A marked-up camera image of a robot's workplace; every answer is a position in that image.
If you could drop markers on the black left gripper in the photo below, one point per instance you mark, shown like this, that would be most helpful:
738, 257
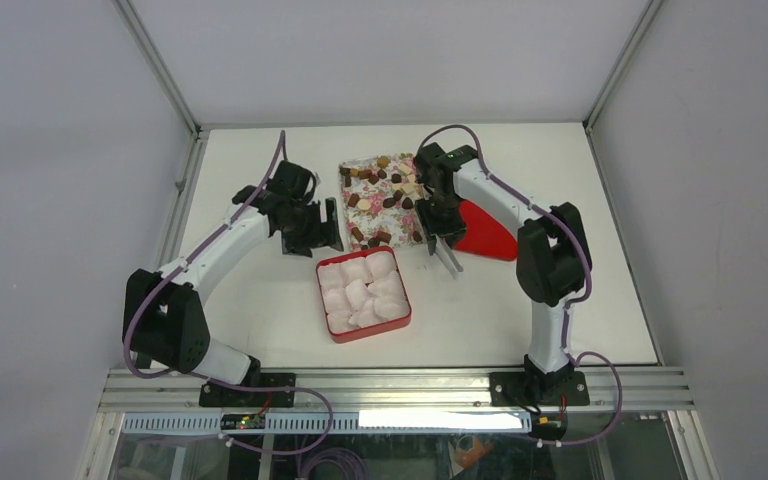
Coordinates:
323, 233

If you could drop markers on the red square chocolate box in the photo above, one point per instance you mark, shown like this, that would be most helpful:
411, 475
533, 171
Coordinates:
363, 294

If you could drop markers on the silver metal tweezers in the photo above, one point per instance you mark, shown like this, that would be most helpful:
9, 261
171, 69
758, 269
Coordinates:
447, 257

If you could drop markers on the floral rectangular tray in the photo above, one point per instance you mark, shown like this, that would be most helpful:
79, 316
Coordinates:
390, 184

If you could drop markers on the red box lid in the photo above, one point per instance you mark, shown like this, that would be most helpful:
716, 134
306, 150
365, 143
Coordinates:
485, 236

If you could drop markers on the white perforated cable duct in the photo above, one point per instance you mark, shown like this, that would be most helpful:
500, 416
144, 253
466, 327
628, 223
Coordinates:
399, 421

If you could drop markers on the aluminium frame rail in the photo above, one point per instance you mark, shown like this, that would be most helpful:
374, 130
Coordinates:
640, 388

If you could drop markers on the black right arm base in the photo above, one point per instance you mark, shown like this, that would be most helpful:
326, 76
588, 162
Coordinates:
527, 386

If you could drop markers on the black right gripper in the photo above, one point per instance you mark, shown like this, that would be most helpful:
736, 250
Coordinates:
453, 231

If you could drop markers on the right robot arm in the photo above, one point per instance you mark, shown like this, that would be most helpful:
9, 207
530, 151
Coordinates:
553, 262

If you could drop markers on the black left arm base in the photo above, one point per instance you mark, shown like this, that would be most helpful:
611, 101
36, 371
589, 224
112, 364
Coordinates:
271, 389

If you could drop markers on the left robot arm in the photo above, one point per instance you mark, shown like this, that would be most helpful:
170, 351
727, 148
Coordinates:
164, 317

